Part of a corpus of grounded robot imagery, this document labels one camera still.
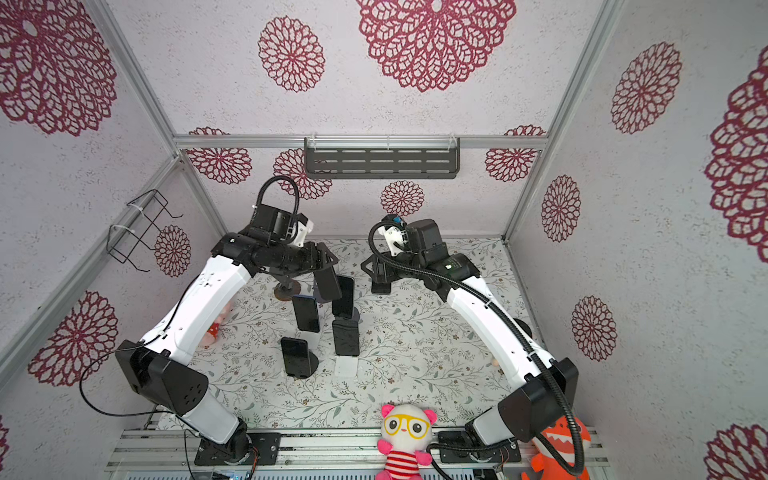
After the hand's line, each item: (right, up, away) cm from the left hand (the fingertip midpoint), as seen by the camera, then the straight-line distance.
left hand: (325, 267), depth 77 cm
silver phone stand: (-7, -23, +16) cm, 28 cm away
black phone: (+14, -8, +29) cm, 33 cm away
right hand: (+12, +2, -5) cm, 13 cm away
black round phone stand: (-5, -28, +10) cm, 31 cm away
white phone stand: (+4, -29, +10) cm, 31 cm away
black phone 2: (+1, -5, -3) cm, 6 cm away
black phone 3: (+3, -23, +20) cm, 30 cm away
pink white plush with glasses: (+20, -38, -7) cm, 44 cm away
